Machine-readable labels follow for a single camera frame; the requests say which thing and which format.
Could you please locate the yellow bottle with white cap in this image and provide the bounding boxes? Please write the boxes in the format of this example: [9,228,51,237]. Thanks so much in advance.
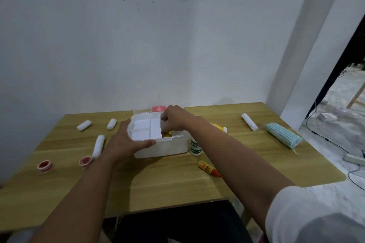
[210,123,228,134]

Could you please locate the white bottle with green label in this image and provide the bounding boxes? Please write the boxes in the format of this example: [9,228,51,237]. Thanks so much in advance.
[190,137,202,156]

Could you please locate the white divided tray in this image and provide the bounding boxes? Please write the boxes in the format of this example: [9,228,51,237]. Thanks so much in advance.
[127,117,163,141]

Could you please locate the black cable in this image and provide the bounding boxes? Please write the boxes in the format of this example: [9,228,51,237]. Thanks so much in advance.
[306,100,365,192]

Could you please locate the person's left forearm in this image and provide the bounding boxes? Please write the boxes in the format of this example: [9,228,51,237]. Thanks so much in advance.
[30,156,126,243]

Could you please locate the person's dark trousers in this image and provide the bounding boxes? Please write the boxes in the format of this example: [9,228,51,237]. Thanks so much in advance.
[113,200,255,243]

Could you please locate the white plastic storage box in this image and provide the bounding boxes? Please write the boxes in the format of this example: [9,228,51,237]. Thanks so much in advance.
[127,112,191,159]

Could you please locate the orange ointment tube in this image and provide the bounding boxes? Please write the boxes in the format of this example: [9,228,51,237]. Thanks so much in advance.
[198,160,222,178]

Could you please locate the white power adapter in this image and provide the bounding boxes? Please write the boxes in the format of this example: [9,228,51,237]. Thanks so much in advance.
[318,112,337,122]

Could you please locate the box lid with red label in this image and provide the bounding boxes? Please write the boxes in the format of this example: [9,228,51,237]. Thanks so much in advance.
[133,106,168,116]

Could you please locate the person's left hand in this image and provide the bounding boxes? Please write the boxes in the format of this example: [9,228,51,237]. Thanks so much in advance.
[104,119,157,167]

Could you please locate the white power strip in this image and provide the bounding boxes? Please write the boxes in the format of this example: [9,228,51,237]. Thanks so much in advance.
[343,153,365,166]

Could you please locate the white shirt sleeve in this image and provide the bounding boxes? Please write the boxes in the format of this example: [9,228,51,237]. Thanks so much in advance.
[265,185,365,243]

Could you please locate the person's right forearm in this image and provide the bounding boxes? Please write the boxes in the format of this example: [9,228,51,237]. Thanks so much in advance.
[185,115,295,233]

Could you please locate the wooden stand leg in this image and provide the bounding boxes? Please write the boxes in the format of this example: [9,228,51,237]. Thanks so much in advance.
[346,80,365,110]

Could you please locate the person's right hand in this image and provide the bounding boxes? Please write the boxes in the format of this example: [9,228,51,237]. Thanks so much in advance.
[160,105,198,134]

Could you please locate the long white gauze roll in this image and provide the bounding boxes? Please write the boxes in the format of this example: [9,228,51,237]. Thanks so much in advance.
[241,113,259,132]
[91,134,106,159]

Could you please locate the black curtain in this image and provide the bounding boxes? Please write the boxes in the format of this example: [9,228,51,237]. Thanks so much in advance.
[306,19,365,118]

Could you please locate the pack of blue face masks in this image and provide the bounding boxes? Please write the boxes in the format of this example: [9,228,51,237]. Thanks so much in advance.
[265,122,303,150]

